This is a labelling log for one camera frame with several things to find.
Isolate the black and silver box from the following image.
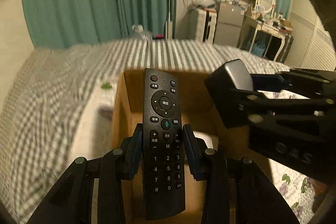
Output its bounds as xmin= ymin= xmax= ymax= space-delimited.
xmin=205 ymin=59 xmax=253 ymax=97

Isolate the brown cardboard box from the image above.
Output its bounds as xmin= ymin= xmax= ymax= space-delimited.
xmin=110 ymin=69 xmax=276 ymax=224

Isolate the white plastic drawer cabinet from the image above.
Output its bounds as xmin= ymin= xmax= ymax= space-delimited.
xmin=188 ymin=9 xmax=217 ymax=44

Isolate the black TV remote control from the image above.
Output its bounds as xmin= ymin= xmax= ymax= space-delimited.
xmin=142 ymin=68 xmax=186 ymax=221

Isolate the white dressing table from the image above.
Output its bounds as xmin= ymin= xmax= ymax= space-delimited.
xmin=237 ymin=16 xmax=288 ymax=61

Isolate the white floral quilt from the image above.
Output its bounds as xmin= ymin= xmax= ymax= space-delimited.
xmin=67 ymin=77 xmax=325 ymax=223

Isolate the blue laundry basket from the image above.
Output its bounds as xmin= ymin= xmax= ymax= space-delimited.
xmin=251 ymin=40 xmax=265 ymax=57

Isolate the silver mini fridge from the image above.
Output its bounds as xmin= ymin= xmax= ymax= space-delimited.
xmin=214 ymin=3 xmax=244 ymax=47

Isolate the dark suitcase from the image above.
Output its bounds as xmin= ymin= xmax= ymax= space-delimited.
xmin=276 ymin=34 xmax=294 ymax=63

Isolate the clear water jug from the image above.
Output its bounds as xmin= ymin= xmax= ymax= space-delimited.
xmin=131 ymin=24 xmax=153 ymax=41

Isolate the grey checkered bed sheet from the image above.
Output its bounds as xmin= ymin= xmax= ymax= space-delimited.
xmin=1 ymin=39 xmax=289 ymax=223

